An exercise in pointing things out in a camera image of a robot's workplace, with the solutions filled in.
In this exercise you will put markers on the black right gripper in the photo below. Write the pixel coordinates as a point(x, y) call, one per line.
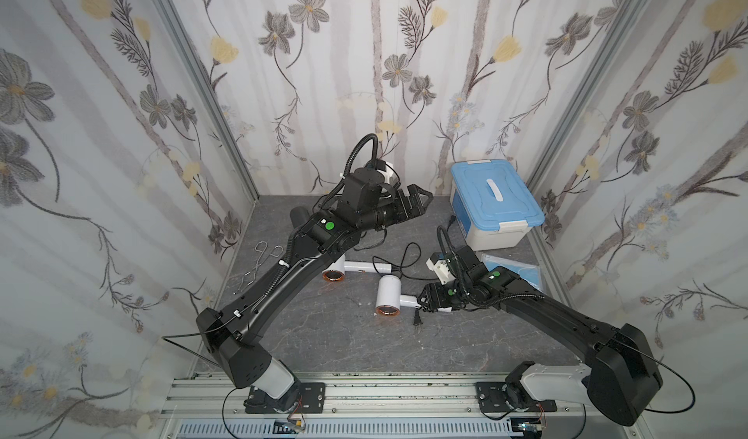
point(435, 296)

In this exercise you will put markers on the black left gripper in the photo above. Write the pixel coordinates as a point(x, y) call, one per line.
point(400, 206)

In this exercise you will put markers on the white hair dryer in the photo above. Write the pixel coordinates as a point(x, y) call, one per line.
point(390, 300)
point(342, 267)

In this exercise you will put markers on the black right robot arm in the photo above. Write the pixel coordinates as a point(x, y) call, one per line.
point(618, 376)

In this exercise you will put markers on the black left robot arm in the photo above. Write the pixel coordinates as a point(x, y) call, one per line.
point(232, 335)

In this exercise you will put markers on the dark grey pink hair dryer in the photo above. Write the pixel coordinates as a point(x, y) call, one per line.
point(301, 218)

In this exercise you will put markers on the bag of blue face masks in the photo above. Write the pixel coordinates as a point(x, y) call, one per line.
point(528, 272)

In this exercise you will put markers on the blue lid storage box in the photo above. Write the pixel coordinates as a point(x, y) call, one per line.
point(492, 204)

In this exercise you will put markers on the metal tongs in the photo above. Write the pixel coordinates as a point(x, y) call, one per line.
point(263, 253)

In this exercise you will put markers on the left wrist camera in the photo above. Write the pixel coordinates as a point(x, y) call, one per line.
point(387, 170)

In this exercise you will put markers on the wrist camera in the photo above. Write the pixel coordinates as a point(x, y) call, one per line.
point(440, 266)
point(387, 170)

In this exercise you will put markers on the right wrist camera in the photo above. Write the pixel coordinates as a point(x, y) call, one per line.
point(440, 266)

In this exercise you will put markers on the aluminium mounting rail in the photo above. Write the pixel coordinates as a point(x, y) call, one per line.
point(360, 405)

